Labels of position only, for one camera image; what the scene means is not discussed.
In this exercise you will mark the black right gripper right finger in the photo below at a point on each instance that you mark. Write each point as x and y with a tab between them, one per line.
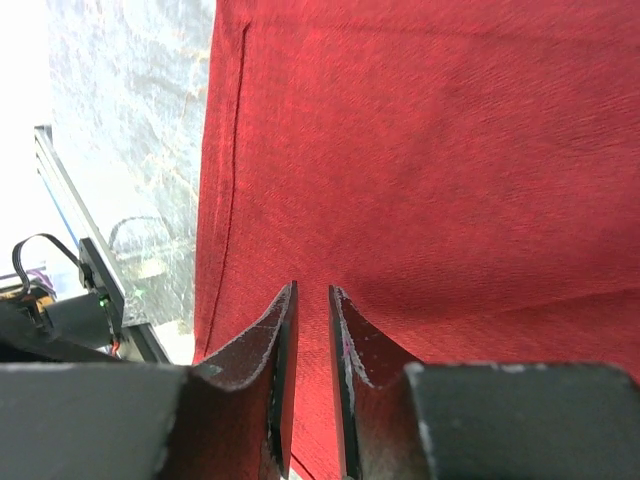
400	418

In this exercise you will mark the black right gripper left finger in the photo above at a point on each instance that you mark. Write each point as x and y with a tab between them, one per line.
68	412

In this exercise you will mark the dark red cloth napkin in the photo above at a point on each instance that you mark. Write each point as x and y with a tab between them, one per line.
468	171

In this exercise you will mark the grey aluminium frame rail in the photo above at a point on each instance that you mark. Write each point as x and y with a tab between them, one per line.
139	341

